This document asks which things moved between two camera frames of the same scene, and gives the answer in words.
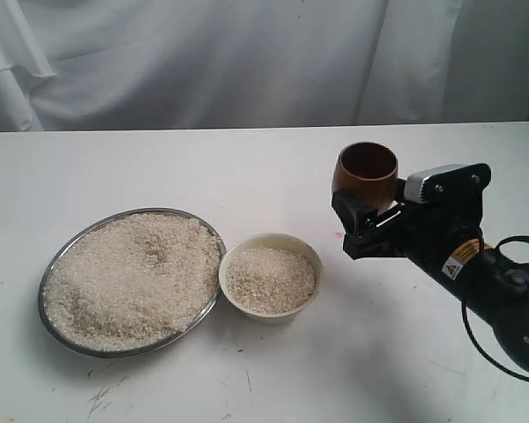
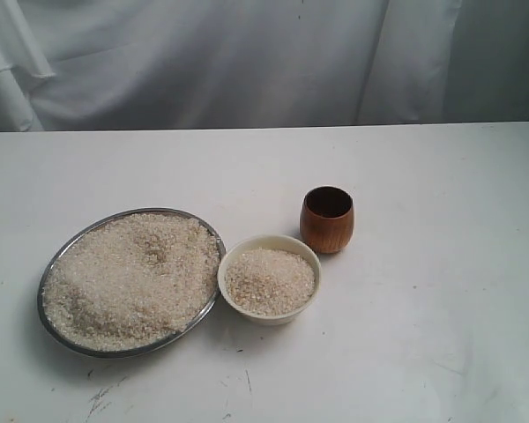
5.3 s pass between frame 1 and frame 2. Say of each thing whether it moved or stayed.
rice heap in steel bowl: stayed
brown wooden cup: moved
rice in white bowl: stayed
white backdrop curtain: stayed
